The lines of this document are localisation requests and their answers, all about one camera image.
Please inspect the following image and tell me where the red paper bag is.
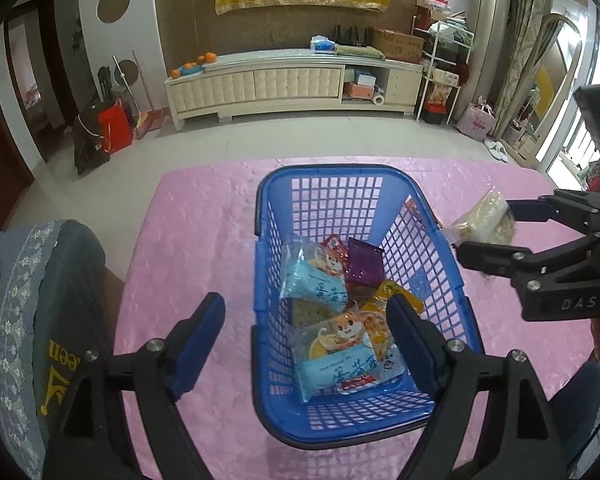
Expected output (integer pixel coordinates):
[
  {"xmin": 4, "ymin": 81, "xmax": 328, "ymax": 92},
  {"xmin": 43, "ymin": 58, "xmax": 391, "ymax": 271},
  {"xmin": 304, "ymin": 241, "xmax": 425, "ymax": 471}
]
[{"xmin": 97, "ymin": 100, "xmax": 134, "ymax": 155}]

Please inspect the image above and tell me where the red broom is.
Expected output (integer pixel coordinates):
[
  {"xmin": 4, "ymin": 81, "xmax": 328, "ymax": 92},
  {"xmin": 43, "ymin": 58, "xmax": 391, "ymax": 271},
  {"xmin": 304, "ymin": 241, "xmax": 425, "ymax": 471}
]
[{"xmin": 131, "ymin": 50, "xmax": 165, "ymax": 140}]

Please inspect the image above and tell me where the cream TV cabinet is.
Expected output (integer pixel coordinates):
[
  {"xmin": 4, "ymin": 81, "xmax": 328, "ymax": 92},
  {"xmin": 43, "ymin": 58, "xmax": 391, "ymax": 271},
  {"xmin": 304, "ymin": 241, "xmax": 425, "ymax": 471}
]
[{"xmin": 164, "ymin": 49, "xmax": 426, "ymax": 132}]

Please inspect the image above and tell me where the blue fruit plate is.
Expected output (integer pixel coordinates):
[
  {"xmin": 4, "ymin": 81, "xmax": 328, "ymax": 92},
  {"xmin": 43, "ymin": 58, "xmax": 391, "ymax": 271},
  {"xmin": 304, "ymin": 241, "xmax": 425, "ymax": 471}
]
[{"xmin": 169, "ymin": 62, "xmax": 203, "ymax": 79}]

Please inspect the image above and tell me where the patterned curtain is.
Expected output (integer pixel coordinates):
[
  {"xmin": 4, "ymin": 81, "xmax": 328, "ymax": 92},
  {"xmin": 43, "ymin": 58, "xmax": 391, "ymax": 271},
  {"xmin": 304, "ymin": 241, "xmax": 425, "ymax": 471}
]
[{"xmin": 495, "ymin": 0, "xmax": 551, "ymax": 136}]

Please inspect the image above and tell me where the brown wooden door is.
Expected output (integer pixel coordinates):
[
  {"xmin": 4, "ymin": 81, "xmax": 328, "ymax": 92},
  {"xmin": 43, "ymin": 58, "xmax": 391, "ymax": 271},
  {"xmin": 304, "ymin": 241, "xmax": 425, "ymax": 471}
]
[{"xmin": 0, "ymin": 50, "xmax": 36, "ymax": 241}]

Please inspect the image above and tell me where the arched standing mirror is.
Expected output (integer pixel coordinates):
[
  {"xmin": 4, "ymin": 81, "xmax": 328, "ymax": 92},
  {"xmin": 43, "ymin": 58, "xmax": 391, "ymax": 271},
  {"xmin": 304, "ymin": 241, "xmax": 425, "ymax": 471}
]
[{"xmin": 517, "ymin": 12, "xmax": 583, "ymax": 161}]

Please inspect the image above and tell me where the person's blue trouser leg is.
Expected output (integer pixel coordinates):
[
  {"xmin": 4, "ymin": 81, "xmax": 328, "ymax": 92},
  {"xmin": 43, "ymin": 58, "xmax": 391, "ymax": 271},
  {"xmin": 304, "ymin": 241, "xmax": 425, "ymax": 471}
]
[{"xmin": 545, "ymin": 360, "xmax": 600, "ymax": 441}]

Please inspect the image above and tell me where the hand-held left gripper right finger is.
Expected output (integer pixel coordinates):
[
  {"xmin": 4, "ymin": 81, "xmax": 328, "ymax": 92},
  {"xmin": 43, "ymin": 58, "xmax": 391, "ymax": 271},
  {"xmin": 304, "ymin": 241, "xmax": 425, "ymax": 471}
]
[{"xmin": 385, "ymin": 294, "xmax": 578, "ymax": 480}]

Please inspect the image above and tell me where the black bag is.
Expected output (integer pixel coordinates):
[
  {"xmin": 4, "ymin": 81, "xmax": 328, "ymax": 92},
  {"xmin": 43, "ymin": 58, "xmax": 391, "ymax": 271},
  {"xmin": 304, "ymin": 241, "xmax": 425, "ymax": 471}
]
[{"xmin": 74, "ymin": 101, "xmax": 112, "ymax": 176}]

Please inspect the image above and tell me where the black router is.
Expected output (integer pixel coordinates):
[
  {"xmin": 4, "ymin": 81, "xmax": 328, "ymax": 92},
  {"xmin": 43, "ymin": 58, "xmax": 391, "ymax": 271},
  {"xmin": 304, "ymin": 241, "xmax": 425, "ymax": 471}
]
[{"xmin": 334, "ymin": 25, "xmax": 371, "ymax": 47}]

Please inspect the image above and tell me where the pink quilted table cloth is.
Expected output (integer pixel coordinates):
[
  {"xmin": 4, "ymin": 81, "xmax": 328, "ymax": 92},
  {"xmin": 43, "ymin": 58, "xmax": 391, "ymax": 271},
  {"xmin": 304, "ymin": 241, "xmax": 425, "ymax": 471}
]
[{"xmin": 107, "ymin": 157, "xmax": 600, "ymax": 480}]

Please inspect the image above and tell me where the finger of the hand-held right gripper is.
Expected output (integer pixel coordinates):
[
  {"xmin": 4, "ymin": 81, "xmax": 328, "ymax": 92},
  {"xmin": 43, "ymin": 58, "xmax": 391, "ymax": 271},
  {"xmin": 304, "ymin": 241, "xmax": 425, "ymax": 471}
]
[
  {"xmin": 455, "ymin": 232, "xmax": 600, "ymax": 287},
  {"xmin": 507, "ymin": 189, "xmax": 600, "ymax": 232}
]

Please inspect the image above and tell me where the red gift box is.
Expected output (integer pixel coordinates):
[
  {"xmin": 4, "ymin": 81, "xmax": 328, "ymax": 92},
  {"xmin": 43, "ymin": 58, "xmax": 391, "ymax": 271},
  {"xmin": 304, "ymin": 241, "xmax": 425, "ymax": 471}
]
[{"xmin": 426, "ymin": 86, "xmax": 453, "ymax": 124}]

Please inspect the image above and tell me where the grey patterned chair cover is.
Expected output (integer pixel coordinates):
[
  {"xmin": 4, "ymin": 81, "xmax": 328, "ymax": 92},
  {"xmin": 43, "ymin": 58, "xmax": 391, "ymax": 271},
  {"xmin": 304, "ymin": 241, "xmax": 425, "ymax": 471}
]
[{"xmin": 0, "ymin": 219, "xmax": 108, "ymax": 480}]

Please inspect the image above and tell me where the blue white cake packet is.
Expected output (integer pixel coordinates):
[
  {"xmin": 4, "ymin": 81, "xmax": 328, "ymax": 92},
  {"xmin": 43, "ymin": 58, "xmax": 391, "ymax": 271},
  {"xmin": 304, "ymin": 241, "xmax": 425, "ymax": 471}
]
[
  {"xmin": 292, "ymin": 305, "xmax": 406, "ymax": 403},
  {"xmin": 279, "ymin": 236, "xmax": 353, "ymax": 313}
]

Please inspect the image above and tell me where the green folded cushion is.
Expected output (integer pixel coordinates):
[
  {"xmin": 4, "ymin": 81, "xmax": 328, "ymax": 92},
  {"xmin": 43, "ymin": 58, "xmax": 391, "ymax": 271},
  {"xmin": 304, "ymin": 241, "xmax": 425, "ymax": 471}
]
[{"xmin": 335, "ymin": 45, "xmax": 385, "ymax": 60}]

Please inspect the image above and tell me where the blue plastic basket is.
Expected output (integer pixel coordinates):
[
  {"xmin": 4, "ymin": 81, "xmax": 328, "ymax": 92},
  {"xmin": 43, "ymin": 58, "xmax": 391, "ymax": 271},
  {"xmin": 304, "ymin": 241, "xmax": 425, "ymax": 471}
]
[{"xmin": 250, "ymin": 164, "xmax": 486, "ymax": 451}]

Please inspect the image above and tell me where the cardboard box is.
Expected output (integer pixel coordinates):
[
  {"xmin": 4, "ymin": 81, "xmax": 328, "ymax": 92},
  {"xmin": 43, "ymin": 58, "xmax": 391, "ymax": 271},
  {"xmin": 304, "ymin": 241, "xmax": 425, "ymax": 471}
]
[{"xmin": 372, "ymin": 29, "xmax": 425, "ymax": 63}]

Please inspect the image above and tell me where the pink bag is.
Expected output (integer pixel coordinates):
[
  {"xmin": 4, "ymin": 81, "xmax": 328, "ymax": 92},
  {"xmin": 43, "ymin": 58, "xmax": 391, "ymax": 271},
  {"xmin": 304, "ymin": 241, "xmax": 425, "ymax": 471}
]
[{"xmin": 456, "ymin": 102, "xmax": 496, "ymax": 138}]

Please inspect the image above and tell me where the clear beige snack packet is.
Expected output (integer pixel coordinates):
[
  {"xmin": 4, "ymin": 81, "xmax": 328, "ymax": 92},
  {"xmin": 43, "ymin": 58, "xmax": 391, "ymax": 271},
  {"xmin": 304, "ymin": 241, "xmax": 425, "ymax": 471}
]
[{"xmin": 440, "ymin": 190, "xmax": 518, "ymax": 248}]

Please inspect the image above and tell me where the white metal rack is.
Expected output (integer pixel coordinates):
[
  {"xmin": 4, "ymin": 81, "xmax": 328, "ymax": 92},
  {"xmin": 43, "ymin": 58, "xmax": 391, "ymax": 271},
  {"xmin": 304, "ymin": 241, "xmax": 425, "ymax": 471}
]
[{"xmin": 413, "ymin": 7, "xmax": 476, "ymax": 126}]

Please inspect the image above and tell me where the white standing air conditioner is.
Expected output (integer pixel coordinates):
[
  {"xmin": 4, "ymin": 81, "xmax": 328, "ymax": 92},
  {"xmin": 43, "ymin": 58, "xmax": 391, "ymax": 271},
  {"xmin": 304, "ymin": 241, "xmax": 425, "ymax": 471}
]
[{"xmin": 472, "ymin": 0, "xmax": 511, "ymax": 126}]

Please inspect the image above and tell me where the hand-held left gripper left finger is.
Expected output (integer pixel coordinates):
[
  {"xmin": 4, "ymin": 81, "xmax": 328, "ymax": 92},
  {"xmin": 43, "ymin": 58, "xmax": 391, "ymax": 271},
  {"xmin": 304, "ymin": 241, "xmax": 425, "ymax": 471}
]
[{"xmin": 42, "ymin": 291, "xmax": 227, "ymax": 480}]

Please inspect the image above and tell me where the small orange snack packet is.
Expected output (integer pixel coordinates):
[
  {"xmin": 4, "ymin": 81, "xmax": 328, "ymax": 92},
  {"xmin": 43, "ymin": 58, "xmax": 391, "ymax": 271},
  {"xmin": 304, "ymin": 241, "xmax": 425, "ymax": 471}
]
[{"xmin": 405, "ymin": 199, "xmax": 443, "ymax": 228}]

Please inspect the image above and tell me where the purple snack packet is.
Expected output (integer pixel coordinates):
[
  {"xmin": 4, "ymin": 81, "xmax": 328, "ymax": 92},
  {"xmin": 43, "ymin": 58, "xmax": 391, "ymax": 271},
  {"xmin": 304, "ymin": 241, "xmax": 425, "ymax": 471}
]
[{"xmin": 346, "ymin": 237, "xmax": 385, "ymax": 288}]

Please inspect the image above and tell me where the red snack packet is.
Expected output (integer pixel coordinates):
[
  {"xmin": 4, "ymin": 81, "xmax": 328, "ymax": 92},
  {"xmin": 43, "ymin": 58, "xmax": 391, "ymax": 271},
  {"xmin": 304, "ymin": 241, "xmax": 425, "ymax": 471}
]
[{"xmin": 347, "ymin": 282, "xmax": 381, "ymax": 303}]

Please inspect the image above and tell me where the person's right forearm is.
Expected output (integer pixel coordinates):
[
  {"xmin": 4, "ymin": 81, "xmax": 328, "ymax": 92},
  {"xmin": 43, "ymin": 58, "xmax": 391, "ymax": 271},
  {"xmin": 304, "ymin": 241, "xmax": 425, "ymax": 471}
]
[{"xmin": 587, "ymin": 317, "xmax": 600, "ymax": 381}]

